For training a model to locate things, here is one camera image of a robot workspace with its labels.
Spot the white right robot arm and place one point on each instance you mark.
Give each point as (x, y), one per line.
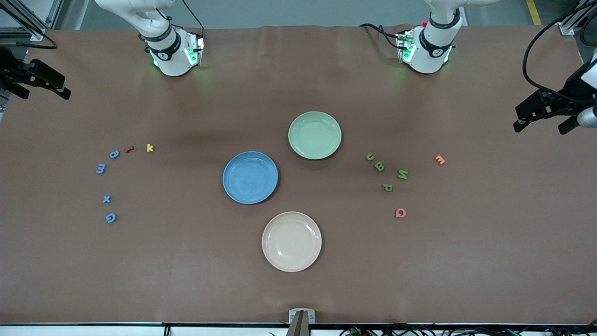
(170, 56)

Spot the brown table cover mat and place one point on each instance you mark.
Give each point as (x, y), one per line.
(186, 280)

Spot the blue foam letter m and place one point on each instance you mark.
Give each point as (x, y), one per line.
(101, 168)

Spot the green plate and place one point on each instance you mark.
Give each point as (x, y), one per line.
(315, 135)

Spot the blue plate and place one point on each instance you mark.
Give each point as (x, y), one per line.
(250, 177)

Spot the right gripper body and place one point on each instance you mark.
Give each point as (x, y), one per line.
(10, 71)

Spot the green foam letter N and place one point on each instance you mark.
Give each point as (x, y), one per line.
(402, 174)

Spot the pink foam letter Q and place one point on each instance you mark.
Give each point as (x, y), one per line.
(396, 213)

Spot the blue foam letter G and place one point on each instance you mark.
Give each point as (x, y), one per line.
(107, 218)

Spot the aluminium frame profile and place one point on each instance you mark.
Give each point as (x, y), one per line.
(53, 14)
(566, 28)

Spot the blue foam letter a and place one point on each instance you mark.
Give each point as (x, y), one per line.
(111, 155)

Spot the beige plate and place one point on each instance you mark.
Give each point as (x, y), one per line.
(291, 241)

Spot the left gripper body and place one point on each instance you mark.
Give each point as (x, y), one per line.
(572, 88)

